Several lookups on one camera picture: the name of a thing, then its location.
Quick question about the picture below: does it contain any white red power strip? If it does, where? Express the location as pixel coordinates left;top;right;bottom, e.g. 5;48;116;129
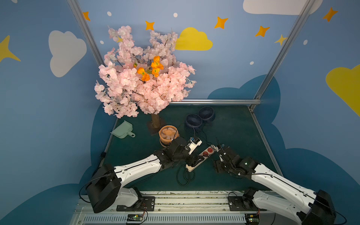
186;145;219;172

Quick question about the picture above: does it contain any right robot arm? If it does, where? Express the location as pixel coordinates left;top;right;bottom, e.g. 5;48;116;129
214;145;336;225

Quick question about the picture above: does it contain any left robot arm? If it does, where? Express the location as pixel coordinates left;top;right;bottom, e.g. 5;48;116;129
84;137;204;213

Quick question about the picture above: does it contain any orange desk fan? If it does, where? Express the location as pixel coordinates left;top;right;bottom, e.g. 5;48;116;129
158;125;180;147

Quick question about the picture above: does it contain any dark blue fan left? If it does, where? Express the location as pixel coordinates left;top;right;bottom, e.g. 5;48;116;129
185;114;203;133

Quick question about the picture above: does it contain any dark blue fan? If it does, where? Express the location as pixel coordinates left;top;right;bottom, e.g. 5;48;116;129
185;114;203;133
198;106;216;123

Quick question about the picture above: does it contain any dark blue fan right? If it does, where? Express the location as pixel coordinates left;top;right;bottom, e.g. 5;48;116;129
198;106;216;123

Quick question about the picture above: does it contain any right green circuit board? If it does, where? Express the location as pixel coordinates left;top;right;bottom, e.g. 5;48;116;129
245;214;260;225

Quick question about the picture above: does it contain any green circuit board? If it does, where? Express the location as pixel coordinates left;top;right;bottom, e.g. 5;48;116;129
245;214;260;225
126;214;144;223

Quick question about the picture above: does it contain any mint green dustpan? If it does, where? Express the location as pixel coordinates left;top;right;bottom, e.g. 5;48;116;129
111;121;136;139

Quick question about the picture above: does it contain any left green circuit board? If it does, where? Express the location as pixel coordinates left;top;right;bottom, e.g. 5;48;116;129
126;214;144;223

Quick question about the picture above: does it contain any pink artificial blossom tree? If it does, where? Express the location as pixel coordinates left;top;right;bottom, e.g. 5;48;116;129
94;26;196;130

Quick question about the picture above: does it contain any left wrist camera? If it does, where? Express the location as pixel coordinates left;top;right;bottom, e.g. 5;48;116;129
187;137;202;155

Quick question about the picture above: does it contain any thin black fan cable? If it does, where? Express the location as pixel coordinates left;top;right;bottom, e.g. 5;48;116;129
179;123;223;150

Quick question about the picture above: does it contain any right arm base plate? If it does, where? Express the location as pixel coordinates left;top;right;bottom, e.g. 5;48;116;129
228;196;254;212

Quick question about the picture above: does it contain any aluminium rail frame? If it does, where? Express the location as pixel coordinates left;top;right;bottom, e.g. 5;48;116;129
70;191;298;225

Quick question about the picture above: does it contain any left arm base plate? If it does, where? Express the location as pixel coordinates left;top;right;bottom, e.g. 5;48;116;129
116;196;156;212

